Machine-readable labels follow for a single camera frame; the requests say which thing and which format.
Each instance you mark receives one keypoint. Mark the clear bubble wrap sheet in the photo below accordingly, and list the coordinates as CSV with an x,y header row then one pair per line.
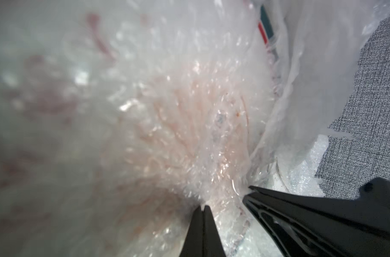
x,y
312,63

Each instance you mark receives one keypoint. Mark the teal rimmed wrapped plate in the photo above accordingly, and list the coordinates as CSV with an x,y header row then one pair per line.
x,y
265,27

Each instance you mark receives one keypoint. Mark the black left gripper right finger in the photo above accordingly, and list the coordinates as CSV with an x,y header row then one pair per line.
x,y
303,226

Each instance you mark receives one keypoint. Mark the orange sunburst dinner plate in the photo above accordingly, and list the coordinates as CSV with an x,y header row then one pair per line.
x,y
119,118

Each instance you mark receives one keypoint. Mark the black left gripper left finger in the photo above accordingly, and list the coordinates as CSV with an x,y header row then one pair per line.
x,y
202,239

